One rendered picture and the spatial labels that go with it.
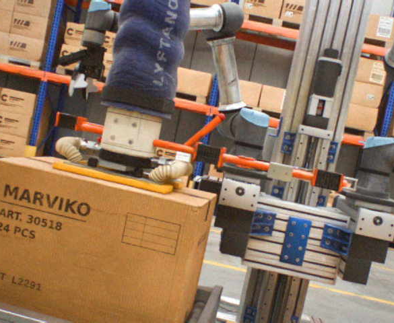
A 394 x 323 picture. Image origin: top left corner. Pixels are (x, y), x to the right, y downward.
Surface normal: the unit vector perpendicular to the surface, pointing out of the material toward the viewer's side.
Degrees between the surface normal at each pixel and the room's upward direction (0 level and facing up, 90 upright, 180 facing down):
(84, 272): 90
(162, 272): 90
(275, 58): 90
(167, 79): 75
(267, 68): 90
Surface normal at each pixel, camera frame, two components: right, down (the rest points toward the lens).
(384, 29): -0.06, 0.05
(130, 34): -0.41, 0.28
